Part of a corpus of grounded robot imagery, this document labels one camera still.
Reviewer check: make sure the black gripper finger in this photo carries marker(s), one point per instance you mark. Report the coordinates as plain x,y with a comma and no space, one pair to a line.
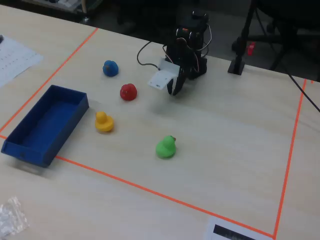
170,87
179,85

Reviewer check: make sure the blue rubber duck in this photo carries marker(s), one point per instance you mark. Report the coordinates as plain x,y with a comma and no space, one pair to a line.
111,69

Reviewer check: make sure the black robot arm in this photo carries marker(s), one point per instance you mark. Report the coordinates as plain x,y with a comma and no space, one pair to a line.
200,68

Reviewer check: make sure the red rubber duck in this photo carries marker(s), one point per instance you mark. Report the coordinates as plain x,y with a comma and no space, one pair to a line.
128,92

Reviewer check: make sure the green rubber duck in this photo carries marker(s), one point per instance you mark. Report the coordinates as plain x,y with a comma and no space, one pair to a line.
165,148

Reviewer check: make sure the yellow rubber duck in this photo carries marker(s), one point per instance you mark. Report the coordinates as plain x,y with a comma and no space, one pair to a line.
103,123

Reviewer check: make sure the blue open box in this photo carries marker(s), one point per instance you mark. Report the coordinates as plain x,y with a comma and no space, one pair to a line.
27,153

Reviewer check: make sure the black clamp stand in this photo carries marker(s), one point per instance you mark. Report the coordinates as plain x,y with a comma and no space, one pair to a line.
237,67

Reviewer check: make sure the orange tape strip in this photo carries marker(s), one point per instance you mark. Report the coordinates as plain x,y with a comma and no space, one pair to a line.
50,78
292,150
175,200

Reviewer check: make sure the white paper with black bar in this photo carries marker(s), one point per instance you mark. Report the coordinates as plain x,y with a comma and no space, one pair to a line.
225,231

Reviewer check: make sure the white printed paper sheet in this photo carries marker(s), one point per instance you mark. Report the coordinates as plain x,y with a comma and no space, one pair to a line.
15,60

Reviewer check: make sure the clear plastic bag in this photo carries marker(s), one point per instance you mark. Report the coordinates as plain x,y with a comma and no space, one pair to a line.
11,220

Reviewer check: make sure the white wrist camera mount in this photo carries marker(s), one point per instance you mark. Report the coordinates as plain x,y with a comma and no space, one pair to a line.
162,77

